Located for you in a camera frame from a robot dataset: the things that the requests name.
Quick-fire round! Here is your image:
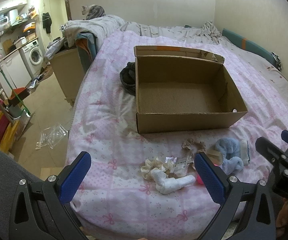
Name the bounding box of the white washing machine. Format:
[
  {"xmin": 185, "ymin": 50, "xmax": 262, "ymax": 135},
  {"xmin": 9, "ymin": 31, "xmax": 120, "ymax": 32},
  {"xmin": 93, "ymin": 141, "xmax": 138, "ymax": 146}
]
[{"xmin": 19, "ymin": 39, "xmax": 43, "ymax": 80}]

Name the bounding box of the green handled mop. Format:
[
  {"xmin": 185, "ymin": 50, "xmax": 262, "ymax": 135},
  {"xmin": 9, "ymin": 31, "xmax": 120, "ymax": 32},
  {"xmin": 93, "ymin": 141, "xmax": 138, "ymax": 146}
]
[{"xmin": 0, "ymin": 42, "xmax": 32, "ymax": 117}]

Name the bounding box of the pink makeup sponge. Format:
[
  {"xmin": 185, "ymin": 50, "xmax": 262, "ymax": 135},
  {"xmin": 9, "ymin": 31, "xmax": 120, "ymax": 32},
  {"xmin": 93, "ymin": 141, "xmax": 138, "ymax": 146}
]
[{"xmin": 197, "ymin": 174, "xmax": 204, "ymax": 185}]

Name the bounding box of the open cardboard box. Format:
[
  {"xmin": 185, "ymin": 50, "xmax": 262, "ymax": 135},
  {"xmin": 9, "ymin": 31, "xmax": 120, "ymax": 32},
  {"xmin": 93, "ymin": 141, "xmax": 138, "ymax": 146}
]
[{"xmin": 134, "ymin": 46, "xmax": 248, "ymax": 134}]

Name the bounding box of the grey white blanket pile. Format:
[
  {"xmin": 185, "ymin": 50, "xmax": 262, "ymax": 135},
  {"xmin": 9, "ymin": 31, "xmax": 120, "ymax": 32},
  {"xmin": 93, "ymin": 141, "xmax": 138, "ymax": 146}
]
[{"xmin": 64, "ymin": 15, "xmax": 125, "ymax": 50}]

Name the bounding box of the clear plastic packaging on floor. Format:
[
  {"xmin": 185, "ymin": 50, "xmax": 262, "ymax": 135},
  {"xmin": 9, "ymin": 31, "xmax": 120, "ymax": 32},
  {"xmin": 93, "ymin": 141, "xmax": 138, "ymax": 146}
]
[{"xmin": 35, "ymin": 123, "xmax": 68, "ymax": 150}]

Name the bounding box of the grey tabby cat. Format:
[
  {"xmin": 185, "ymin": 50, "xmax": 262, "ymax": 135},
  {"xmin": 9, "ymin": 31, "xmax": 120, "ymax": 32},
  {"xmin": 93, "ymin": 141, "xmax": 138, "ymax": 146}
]
[{"xmin": 82, "ymin": 4, "xmax": 105, "ymax": 20}]

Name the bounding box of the white kitchen cabinet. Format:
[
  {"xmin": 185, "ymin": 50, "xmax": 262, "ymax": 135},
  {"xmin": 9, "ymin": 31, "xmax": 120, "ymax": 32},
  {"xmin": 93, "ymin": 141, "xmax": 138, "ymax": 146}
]
[{"xmin": 0, "ymin": 51, "xmax": 32, "ymax": 97}]

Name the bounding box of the clear plastic packet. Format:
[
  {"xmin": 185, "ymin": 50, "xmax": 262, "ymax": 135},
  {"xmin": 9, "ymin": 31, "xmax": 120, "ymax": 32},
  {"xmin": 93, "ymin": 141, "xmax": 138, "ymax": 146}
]
[{"xmin": 165, "ymin": 155, "xmax": 192, "ymax": 178}]

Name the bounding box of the beige brown scrunchie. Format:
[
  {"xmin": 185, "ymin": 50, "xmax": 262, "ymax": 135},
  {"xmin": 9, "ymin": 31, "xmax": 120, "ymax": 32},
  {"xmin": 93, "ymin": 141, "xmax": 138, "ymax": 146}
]
[{"xmin": 181, "ymin": 138, "xmax": 206, "ymax": 153}]

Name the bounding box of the brown cardboard bedside box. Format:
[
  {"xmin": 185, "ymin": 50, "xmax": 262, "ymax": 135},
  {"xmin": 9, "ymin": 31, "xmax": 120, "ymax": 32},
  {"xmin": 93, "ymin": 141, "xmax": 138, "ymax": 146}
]
[{"xmin": 50, "ymin": 48, "xmax": 85, "ymax": 106}]

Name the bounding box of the black cloth bundle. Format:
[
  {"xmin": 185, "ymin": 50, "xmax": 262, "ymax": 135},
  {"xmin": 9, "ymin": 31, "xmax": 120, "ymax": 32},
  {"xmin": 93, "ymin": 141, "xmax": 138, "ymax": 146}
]
[{"xmin": 120, "ymin": 62, "xmax": 136, "ymax": 96}]

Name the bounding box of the pink patterned quilt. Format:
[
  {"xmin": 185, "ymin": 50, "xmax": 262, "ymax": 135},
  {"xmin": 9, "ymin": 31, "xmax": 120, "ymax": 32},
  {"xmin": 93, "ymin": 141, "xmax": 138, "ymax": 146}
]
[{"xmin": 66, "ymin": 30, "xmax": 288, "ymax": 239}]

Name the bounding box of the light blue fluffy sock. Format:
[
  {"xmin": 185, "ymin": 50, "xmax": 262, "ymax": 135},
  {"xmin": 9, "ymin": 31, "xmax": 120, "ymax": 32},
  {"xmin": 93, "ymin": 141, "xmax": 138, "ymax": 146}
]
[{"xmin": 214, "ymin": 138, "xmax": 250, "ymax": 175}]

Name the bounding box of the white sock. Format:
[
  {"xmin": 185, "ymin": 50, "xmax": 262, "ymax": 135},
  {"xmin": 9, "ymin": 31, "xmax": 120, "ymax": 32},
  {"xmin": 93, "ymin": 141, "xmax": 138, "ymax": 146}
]
[{"xmin": 150, "ymin": 168, "xmax": 196, "ymax": 194}]

